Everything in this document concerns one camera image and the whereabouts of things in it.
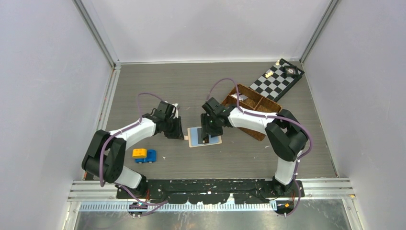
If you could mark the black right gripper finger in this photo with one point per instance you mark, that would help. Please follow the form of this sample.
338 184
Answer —
203 136
215 131

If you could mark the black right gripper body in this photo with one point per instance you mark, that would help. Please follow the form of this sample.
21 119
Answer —
210 120

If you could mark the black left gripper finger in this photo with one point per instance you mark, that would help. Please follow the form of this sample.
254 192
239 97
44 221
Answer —
178 132
170 133

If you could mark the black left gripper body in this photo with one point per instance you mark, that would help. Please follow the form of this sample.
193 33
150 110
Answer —
169 121

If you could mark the beige leather card holder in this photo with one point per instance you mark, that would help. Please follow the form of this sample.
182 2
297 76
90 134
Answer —
195 138

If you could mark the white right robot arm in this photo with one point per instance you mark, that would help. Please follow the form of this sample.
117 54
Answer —
287 136

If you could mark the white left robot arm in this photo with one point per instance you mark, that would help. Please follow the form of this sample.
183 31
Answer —
106 152

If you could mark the woven wicker divided basket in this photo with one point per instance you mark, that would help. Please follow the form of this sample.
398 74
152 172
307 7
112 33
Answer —
256 102

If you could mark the blue yellow toy car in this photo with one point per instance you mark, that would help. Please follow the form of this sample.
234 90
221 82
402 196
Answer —
144 155

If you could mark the black white chessboard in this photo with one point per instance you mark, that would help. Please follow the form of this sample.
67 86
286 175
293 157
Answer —
277 85

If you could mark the small black square box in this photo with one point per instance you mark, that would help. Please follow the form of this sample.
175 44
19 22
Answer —
291 71

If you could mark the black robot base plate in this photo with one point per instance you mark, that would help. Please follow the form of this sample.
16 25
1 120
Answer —
211 191

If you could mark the aluminium frame rail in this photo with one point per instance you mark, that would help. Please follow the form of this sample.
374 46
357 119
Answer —
89 15

